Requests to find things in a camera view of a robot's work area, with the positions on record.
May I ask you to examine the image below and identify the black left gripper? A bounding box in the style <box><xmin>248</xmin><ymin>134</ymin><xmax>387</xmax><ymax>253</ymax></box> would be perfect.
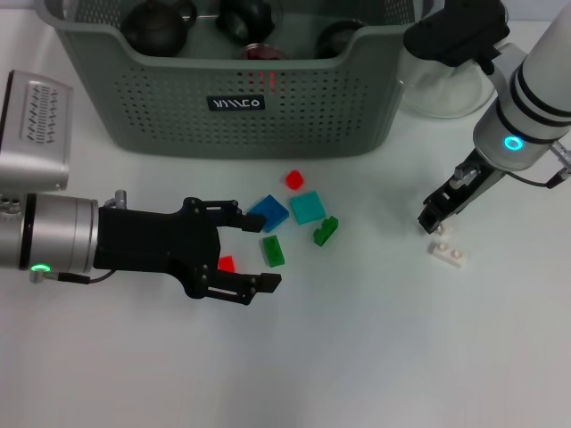
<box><xmin>93</xmin><ymin>196</ymin><xmax>283</xmax><ymax>308</ymax></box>

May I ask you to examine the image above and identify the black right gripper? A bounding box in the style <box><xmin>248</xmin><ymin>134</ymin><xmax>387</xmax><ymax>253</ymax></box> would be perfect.
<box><xmin>418</xmin><ymin>149</ymin><xmax>509</xmax><ymax>235</ymax></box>

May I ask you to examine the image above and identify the blue square toy tile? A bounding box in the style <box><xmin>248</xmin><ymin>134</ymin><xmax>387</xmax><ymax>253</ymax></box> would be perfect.
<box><xmin>248</xmin><ymin>193</ymin><xmax>290</xmax><ymax>234</ymax></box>

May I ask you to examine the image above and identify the green stepped toy brick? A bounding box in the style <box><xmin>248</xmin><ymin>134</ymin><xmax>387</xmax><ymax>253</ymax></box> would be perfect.
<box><xmin>312</xmin><ymin>215</ymin><xmax>340</xmax><ymax>247</ymax></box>

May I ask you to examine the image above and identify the glass teacup with black handle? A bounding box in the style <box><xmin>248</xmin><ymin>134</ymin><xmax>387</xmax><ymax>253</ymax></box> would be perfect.
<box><xmin>314</xmin><ymin>20</ymin><xmax>365</xmax><ymax>59</ymax></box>
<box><xmin>215</xmin><ymin>0</ymin><xmax>276</xmax><ymax>45</ymax></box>
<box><xmin>243</xmin><ymin>42</ymin><xmax>286</xmax><ymax>61</ymax></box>

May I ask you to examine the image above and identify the grey perforated plastic storage basket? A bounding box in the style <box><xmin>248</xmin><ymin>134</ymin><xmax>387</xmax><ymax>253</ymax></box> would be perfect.
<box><xmin>34</xmin><ymin>0</ymin><xmax>443</xmax><ymax>161</ymax></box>

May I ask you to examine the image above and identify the green rectangular toy brick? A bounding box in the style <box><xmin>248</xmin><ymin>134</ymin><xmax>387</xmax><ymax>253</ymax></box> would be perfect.
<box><xmin>261</xmin><ymin>235</ymin><xmax>286</xmax><ymax>268</ymax></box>

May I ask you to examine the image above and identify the cyan square toy tile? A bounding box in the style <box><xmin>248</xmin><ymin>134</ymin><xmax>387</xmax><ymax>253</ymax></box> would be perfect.
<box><xmin>288</xmin><ymin>190</ymin><xmax>327</xmax><ymax>226</ymax></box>

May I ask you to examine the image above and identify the dark brown clay teapot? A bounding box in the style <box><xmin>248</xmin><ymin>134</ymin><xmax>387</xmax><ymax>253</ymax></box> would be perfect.
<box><xmin>120</xmin><ymin>0</ymin><xmax>198</xmax><ymax>57</ymax></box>

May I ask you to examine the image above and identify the right gripper cable plug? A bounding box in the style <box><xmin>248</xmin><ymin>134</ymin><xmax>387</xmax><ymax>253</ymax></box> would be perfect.
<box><xmin>452</xmin><ymin>163</ymin><xmax>477</xmax><ymax>188</ymax></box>

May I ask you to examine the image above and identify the gripper cable plug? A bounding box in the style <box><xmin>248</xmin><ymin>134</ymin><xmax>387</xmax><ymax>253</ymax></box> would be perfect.
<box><xmin>452</xmin><ymin>163</ymin><xmax>477</xmax><ymax>188</ymax></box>
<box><xmin>29</xmin><ymin>269</ymin><xmax>117</xmax><ymax>284</ymax></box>

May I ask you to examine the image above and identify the left gripper cable plug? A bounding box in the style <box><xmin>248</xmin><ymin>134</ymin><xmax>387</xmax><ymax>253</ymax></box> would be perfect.
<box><xmin>29</xmin><ymin>269</ymin><xmax>117</xmax><ymax>284</ymax></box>

